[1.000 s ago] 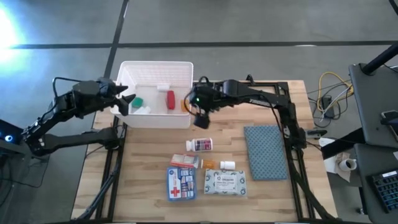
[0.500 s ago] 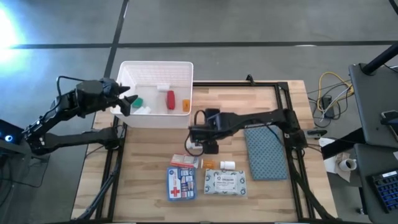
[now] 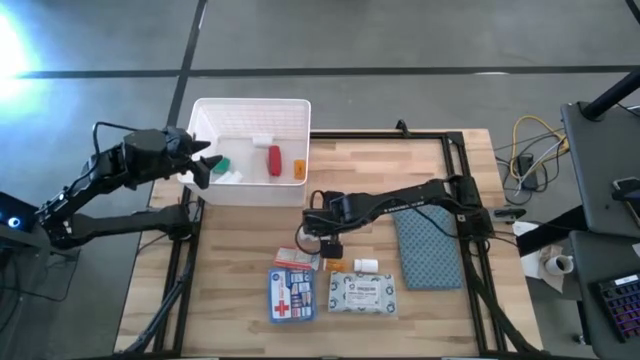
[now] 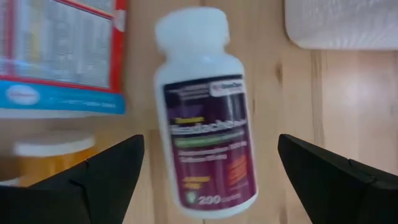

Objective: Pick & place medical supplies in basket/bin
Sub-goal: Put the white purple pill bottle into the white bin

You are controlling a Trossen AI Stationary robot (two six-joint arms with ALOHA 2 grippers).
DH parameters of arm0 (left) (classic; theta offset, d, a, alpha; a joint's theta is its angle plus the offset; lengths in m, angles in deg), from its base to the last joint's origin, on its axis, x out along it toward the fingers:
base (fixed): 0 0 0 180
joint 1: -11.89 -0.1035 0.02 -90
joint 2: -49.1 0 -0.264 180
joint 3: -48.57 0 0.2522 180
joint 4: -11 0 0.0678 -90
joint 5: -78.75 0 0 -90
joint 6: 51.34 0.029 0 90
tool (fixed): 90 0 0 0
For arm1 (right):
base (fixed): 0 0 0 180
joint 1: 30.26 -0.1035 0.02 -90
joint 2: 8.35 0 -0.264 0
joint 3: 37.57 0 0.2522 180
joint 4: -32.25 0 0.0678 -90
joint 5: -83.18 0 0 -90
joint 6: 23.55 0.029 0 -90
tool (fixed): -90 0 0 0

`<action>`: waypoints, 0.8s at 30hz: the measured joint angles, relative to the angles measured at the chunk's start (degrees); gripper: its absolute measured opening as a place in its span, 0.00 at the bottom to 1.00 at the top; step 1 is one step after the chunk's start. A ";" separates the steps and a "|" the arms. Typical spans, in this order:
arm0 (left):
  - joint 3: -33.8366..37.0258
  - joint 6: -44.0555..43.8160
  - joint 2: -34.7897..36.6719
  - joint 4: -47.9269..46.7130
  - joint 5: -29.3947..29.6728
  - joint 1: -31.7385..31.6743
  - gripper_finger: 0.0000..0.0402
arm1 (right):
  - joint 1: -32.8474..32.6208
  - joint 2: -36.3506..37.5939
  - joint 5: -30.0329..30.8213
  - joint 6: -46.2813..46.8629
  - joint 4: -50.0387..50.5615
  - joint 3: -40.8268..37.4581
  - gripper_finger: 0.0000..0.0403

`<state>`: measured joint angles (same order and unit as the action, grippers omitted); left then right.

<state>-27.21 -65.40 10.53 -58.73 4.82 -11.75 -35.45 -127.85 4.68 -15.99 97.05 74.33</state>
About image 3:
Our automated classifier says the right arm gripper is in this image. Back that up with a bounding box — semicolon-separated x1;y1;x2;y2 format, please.
302;192;351;260

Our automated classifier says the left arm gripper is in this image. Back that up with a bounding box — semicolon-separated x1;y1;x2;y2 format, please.
122;126;224;190

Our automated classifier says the red white bandage box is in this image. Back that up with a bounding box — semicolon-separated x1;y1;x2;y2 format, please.
273;246;321;271

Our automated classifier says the white blue-printed wipes pack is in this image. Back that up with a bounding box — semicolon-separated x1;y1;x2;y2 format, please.
327;272;398;315

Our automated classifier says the blue first aid kit box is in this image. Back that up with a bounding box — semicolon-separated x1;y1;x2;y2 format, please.
267;267;317;325

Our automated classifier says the white perforated plastic basket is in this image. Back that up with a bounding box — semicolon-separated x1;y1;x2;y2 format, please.
177;97;312;208

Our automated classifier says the blue patterned cloth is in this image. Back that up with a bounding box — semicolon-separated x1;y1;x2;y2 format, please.
392;204;464;291

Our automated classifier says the black device with blue light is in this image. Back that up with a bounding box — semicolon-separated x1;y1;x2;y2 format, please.
0;192;44;234

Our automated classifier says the crumpled paper napkin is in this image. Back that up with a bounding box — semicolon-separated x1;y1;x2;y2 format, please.
519;244;566;294

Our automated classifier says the black power adapter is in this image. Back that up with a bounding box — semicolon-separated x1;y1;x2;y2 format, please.
517;153;539;191

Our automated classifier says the white mug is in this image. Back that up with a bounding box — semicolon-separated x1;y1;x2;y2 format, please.
544;254;575;277

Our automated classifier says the dark grey desk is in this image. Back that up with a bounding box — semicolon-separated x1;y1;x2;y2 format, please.
560;102;640;237
569;230;640;360

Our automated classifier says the black keyboard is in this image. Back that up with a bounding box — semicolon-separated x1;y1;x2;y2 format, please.
597;273;640;344

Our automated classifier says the black phone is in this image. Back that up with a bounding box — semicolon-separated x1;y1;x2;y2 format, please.
612;177;640;204

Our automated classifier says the black pole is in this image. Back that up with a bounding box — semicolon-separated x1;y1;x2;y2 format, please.
582;69;640;121

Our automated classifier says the black aluminium table frame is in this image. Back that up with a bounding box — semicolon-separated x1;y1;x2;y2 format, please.
122;130;544;357

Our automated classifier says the grey cable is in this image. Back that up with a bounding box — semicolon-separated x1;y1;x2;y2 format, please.
494;134;569;194

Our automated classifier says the yellow cable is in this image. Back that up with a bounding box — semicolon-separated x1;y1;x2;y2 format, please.
509;115;570;181

